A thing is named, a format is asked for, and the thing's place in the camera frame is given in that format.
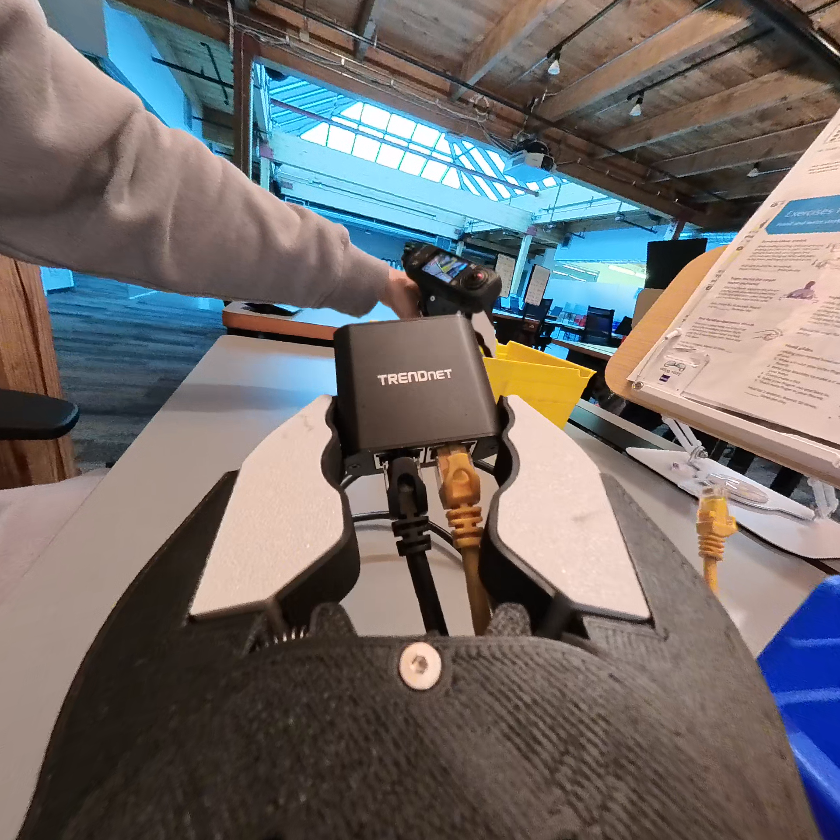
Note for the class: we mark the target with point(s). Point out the black network switch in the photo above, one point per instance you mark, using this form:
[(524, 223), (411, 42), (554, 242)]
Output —
[(413, 394)]

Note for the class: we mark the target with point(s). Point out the blue plastic bin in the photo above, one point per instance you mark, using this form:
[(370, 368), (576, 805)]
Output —
[(807, 689)]

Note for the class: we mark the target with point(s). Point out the yellow plastic bin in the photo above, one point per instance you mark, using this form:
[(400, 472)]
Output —
[(538, 387)]

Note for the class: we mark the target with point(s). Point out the black monitor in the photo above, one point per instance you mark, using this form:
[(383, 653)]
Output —
[(676, 262)]

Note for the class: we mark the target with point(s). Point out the person's left hand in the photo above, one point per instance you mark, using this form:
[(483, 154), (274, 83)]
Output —
[(400, 292)]

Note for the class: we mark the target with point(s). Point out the white stand base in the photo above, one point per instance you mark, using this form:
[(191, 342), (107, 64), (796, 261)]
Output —
[(781, 518)]

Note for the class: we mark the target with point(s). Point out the background office chair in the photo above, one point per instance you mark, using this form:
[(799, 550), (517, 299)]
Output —
[(598, 325)]

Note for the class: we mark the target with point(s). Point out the background desk with wooden edge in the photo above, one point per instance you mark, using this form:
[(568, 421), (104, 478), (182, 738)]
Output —
[(282, 321)]

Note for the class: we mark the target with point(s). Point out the black chair armrest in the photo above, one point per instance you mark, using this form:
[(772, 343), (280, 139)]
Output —
[(36, 413)]

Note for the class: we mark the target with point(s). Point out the ceiling track light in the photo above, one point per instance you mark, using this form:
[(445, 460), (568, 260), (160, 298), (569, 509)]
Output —
[(635, 105), (553, 64)]

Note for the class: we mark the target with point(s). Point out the wooden document stand with papers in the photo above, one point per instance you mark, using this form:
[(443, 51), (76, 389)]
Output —
[(754, 328)]

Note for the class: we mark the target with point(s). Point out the person's grey sweatshirt torso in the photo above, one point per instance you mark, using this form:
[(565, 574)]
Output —
[(39, 525)]

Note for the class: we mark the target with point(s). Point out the loose yellow ethernet plug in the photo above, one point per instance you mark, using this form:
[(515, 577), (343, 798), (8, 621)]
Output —
[(714, 525)]

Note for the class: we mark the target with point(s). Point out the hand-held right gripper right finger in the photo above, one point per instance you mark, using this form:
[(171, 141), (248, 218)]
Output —
[(558, 518)]

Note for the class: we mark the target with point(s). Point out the wooden post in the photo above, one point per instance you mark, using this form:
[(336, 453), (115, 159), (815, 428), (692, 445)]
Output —
[(29, 367)]

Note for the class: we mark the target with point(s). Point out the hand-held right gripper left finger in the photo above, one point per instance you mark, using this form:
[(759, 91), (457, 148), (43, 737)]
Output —
[(275, 512)]

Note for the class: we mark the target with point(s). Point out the grey desk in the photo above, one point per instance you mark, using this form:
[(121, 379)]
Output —
[(229, 407)]

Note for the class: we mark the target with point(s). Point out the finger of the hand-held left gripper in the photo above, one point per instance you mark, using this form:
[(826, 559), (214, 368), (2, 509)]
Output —
[(484, 328)]

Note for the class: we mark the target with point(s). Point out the person's left forearm grey sleeve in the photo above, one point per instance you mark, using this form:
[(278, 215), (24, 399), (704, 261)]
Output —
[(164, 197)]

